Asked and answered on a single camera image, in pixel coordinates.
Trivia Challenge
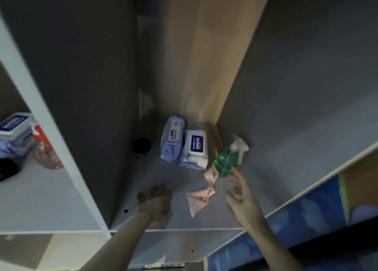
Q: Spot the grey cubby shelf unit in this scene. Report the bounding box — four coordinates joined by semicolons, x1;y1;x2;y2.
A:
0;0;378;271

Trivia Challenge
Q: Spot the person's left hand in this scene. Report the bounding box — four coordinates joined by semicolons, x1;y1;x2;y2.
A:
135;184;174;226

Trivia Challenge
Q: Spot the green spray bottle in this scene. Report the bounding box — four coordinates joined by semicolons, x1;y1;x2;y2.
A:
211;134;250;178

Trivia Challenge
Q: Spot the person's left forearm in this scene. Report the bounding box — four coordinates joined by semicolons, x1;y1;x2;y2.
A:
78;212;166;271

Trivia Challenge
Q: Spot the black metal bar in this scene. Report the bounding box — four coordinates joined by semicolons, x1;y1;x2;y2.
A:
245;217;378;271

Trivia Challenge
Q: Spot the person's right hand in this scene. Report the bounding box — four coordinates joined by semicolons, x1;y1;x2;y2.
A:
225;166;267;230

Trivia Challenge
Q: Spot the pink spray bottle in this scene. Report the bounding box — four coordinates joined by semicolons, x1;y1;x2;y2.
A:
30;123;64;171

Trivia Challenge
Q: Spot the pink resistance band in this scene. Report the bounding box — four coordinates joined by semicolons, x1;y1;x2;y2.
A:
185;167;220;219

